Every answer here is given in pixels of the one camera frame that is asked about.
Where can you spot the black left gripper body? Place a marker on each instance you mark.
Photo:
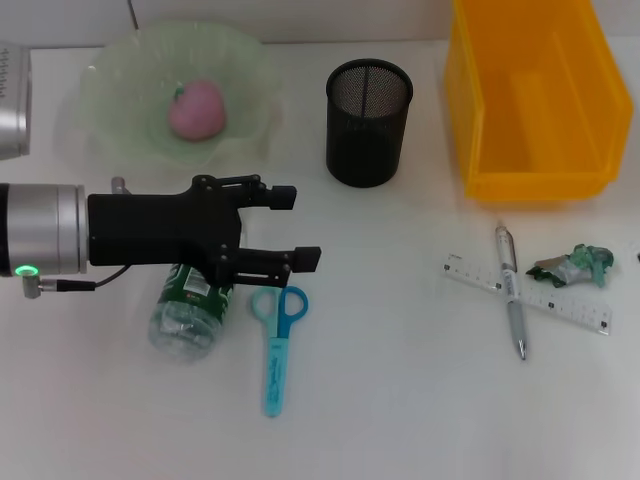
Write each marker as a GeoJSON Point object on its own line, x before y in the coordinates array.
{"type": "Point", "coordinates": [160, 227]}

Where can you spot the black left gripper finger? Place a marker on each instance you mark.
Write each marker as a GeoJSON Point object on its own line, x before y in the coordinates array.
{"type": "Point", "coordinates": [282, 197]}
{"type": "Point", "coordinates": [305, 260]}

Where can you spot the clear green-label water bottle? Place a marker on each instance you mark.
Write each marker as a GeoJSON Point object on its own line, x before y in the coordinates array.
{"type": "Point", "coordinates": [185, 325]}

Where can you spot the blue teal scissors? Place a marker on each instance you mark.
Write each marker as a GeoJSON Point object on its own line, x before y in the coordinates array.
{"type": "Point", "coordinates": [274, 370]}

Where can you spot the pink peach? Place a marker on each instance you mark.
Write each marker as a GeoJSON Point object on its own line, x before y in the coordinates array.
{"type": "Point", "coordinates": [197, 112]}

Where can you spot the silver ballpoint pen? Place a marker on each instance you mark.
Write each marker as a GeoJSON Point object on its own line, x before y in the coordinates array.
{"type": "Point", "coordinates": [509, 285]}

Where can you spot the green silver wrapper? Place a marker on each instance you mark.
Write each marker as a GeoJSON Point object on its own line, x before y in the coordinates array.
{"type": "Point", "coordinates": [570, 270]}

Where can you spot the transparent plastic ruler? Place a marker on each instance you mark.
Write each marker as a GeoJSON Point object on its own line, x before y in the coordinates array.
{"type": "Point", "coordinates": [575, 307]}

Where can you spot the black mesh pen holder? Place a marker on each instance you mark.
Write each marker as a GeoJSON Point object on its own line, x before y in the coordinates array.
{"type": "Point", "coordinates": [367, 145]}

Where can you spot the green glass fruit plate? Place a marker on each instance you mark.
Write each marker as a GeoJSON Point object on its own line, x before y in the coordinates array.
{"type": "Point", "coordinates": [125, 75]}

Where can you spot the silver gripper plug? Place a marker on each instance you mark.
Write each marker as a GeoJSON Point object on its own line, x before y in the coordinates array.
{"type": "Point", "coordinates": [119, 185]}

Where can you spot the yellow plastic bin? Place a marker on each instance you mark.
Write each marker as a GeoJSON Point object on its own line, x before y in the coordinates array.
{"type": "Point", "coordinates": [540, 100]}

